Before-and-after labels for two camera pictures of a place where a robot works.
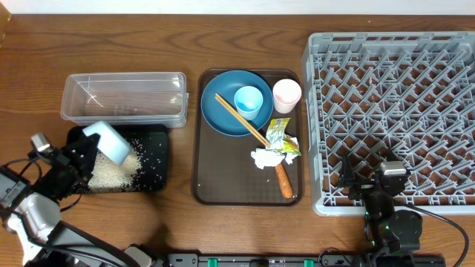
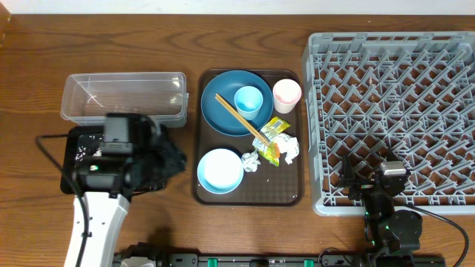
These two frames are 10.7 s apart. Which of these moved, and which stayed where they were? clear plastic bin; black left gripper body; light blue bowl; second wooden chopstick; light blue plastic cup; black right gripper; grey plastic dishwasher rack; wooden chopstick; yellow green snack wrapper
Moved: black left gripper body; light blue bowl; yellow green snack wrapper
Stayed: black right gripper; clear plastic bin; grey plastic dishwasher rack; wooden chopstick; second wooden chopstick; light blue plastic cup
